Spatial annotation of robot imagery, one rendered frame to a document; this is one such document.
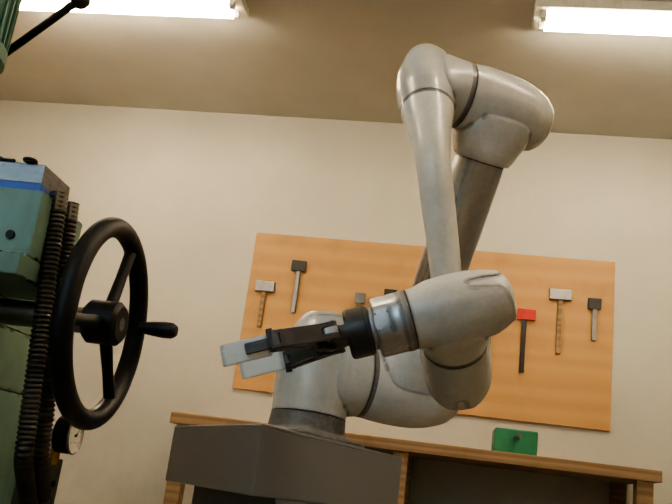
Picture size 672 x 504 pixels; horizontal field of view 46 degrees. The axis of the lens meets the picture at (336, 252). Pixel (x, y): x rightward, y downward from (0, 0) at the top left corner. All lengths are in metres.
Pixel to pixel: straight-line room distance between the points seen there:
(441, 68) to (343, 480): 0.79
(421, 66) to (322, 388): 0.65
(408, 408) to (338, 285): 2.85
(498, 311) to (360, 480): 0.53
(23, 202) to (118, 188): 3.92
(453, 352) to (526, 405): 3.18
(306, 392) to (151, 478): 3.06
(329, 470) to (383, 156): 3.39
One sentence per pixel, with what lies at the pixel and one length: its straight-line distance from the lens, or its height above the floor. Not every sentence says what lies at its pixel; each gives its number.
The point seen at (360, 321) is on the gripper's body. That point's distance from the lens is 1.15.
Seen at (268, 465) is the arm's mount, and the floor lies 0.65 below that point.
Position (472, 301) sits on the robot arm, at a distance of 1.15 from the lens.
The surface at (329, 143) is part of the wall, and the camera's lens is 4.80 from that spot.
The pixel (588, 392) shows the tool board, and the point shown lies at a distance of 4.41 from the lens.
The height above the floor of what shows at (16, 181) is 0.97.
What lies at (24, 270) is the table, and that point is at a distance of 1.10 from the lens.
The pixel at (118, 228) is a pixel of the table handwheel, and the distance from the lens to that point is 1.11.
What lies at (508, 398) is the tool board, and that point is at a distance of 4.35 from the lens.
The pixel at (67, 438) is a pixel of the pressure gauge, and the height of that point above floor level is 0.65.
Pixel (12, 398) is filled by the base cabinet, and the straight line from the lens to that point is 1.33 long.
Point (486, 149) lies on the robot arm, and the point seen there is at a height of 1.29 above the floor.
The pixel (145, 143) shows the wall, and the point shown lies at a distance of 5.10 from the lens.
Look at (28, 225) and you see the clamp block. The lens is 1.11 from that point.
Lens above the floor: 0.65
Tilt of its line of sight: 16 degrees up
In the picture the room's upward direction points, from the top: 7 degrees clockwise
